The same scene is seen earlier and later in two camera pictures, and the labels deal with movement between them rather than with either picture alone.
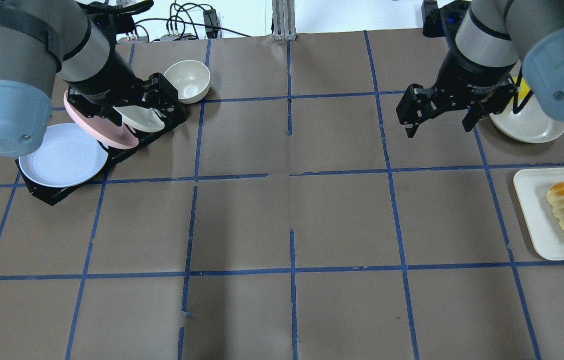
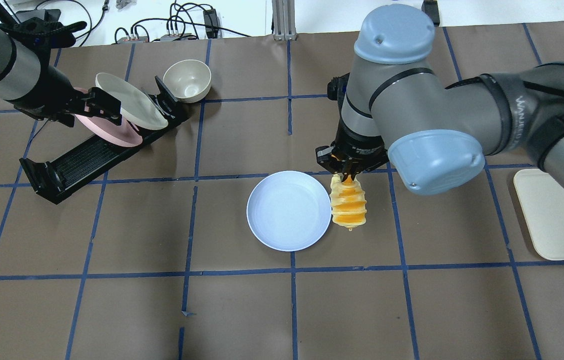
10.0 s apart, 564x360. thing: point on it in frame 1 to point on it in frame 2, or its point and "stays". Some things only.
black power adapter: x=211 y=23 stays
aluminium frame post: x=284 y=20 stays
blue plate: x=67 y=155 to x=289 y=211
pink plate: x=104 y=130 stays
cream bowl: x=190 y=78 stays
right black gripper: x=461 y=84 to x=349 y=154
